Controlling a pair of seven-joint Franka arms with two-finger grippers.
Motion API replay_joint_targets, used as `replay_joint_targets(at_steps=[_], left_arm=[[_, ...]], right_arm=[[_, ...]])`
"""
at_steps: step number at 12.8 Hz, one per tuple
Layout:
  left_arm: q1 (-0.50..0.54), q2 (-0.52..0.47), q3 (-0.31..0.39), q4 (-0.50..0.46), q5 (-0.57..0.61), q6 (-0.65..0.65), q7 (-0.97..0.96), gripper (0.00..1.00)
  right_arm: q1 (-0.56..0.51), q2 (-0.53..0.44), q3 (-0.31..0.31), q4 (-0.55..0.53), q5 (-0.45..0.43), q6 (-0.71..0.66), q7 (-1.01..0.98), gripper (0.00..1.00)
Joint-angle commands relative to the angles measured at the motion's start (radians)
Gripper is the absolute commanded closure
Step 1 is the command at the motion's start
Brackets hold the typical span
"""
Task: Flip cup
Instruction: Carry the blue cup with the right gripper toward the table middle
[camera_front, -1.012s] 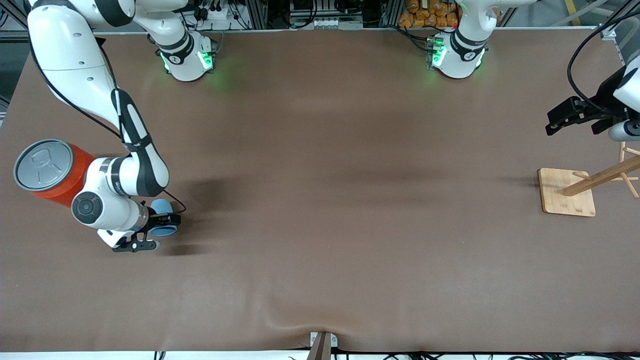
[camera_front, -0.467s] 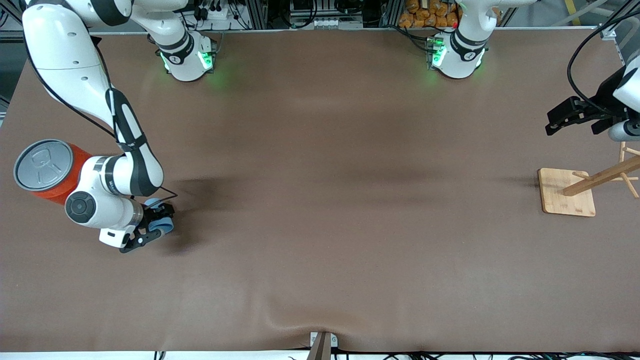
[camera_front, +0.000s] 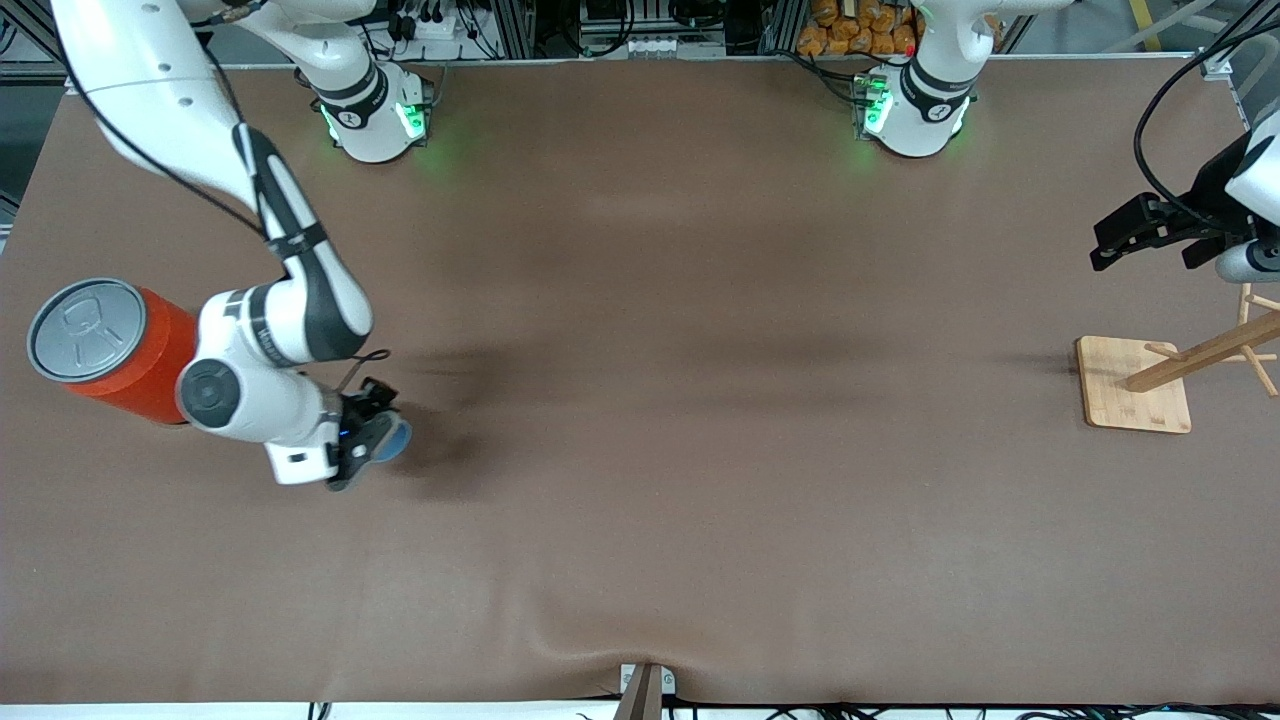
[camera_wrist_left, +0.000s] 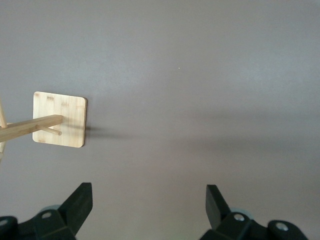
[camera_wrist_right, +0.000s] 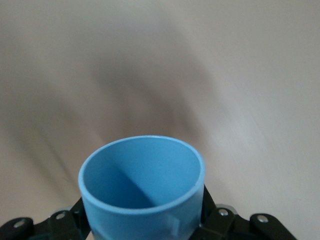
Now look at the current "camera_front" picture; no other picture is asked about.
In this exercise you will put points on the white terminal block strip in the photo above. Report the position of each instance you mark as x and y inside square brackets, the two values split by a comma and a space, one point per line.
[665, 45]

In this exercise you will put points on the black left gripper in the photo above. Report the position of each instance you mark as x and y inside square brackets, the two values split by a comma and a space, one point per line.
[1209, 193]

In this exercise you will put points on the orange snack bags pile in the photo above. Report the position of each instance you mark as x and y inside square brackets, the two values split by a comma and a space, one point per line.
[860, 35]

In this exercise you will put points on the white power strip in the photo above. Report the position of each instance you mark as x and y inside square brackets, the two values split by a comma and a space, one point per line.
[440, 25]

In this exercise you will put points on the wooden mug rack stand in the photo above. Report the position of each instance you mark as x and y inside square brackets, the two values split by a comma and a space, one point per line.
[1135, 385]

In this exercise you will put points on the grey bracket with brown post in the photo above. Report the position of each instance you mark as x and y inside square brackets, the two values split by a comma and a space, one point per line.
[645, 695]

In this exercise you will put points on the light blue plastic cup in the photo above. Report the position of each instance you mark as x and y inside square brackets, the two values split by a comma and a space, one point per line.
[398, 445]

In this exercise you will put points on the brown table cloth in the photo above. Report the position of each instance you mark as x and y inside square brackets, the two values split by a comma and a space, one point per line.
[640, 400]

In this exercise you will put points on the orange can with silver lid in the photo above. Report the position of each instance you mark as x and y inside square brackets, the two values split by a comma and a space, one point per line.
[115, 365]

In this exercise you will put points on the aluminium profile frame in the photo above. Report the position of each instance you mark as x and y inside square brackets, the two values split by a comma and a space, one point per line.
[518, 25]

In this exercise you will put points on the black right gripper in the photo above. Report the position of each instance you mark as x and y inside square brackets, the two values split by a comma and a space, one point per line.
[361, 407]

